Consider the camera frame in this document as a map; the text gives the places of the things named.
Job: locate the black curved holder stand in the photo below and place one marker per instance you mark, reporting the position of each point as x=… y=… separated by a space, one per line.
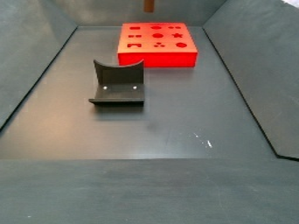
x=120 y=83

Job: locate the brown oval peg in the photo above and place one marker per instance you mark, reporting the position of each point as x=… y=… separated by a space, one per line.
x=148 y=5

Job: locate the red shape sorter block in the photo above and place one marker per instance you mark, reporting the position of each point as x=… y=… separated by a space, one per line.
x=160 y=44

